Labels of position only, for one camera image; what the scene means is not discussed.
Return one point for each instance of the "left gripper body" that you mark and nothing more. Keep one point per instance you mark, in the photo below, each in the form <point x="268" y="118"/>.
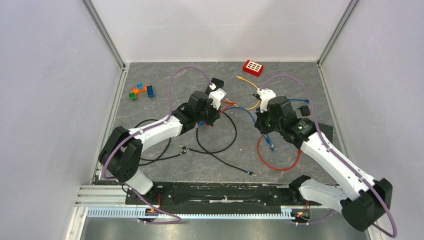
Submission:
<point x="208" y="114"/>

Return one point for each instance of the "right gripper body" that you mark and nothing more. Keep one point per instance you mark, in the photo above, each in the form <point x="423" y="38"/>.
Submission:
<point x="266" y="124"/>

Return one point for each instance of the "black network switch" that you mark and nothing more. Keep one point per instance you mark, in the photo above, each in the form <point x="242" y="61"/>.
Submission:
<point x="218" y="84"/>

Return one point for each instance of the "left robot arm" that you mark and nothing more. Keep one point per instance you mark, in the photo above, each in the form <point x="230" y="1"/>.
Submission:
<point x="122" y="151"/>

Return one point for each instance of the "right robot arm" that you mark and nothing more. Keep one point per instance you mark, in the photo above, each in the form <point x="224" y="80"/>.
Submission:
<point x="359" y="197"/>

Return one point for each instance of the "red keypad box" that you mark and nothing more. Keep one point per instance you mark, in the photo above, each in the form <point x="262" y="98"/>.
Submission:
<point x="253" y="68"/>

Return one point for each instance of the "black flat plate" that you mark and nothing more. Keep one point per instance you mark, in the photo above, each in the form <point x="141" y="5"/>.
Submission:
<point x="326" y="130"/>

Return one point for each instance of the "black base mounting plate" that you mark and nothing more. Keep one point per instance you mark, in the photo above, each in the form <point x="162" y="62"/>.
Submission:
<point x="223" y="197"/>

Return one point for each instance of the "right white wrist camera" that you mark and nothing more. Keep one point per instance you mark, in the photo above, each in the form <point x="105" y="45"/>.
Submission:
<point x="264" y="95"/>

